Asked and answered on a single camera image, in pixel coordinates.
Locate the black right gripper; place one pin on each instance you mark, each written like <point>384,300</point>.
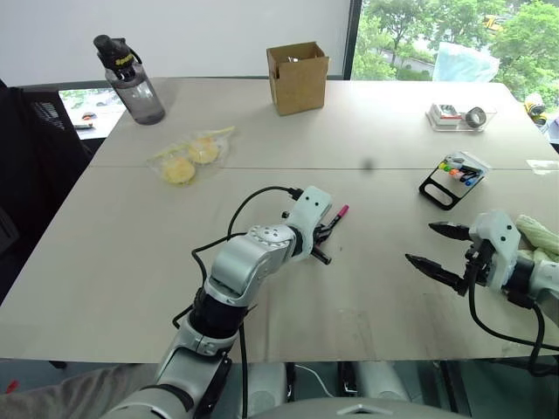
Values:
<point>480,259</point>

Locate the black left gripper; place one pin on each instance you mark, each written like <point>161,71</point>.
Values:
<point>317,238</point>

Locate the pink capped black pen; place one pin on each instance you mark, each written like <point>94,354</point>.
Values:
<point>342,211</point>

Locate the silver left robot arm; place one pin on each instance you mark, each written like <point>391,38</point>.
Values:
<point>244,266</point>

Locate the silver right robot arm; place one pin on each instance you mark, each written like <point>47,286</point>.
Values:
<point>543,279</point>

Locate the black pen holder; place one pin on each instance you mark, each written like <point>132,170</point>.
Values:
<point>436,192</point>

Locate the blue capped marker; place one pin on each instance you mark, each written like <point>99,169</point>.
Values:
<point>469,182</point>

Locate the clear marker case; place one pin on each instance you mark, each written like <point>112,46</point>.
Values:
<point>474,162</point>

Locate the green and white cloth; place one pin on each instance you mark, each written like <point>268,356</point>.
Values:
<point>539,235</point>

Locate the clear plastic tray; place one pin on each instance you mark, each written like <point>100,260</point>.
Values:
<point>463,126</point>

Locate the clear plastic wrapper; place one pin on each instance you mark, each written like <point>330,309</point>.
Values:
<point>543,166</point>

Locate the red and white small box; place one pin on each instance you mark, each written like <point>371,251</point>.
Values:
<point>446,114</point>

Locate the grey tape roll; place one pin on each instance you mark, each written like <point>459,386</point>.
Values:
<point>476,117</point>

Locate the clear plastic snack bag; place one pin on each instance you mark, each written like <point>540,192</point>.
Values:
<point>218,146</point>

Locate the round yellow cake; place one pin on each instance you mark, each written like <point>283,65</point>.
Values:
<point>203,150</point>
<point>178,171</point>

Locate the brown cardboard box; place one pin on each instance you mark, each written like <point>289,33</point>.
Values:
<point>299,85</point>

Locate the yellow and black tape roll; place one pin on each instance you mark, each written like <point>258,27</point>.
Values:
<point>535,109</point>

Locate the silver robot torso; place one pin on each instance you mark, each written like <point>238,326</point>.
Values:
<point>362,410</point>

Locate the pale blue plastic bag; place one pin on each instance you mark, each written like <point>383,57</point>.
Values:
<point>465,63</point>

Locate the grey water bottle black lid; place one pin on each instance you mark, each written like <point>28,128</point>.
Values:
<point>137,94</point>

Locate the glossy white side desk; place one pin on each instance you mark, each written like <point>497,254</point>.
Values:
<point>102,124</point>

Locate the black office chair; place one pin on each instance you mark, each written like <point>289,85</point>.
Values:
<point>39,166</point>

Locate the grey fabric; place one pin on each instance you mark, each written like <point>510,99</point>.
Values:
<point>74,393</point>

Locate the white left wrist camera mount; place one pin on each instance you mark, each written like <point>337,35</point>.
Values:
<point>312,205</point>

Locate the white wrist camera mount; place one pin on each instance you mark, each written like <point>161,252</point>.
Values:
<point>502,235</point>
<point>312,205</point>

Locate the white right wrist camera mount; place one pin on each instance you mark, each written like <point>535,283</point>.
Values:
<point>502,235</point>

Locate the dark window frame post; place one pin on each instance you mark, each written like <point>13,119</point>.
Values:
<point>351,39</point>

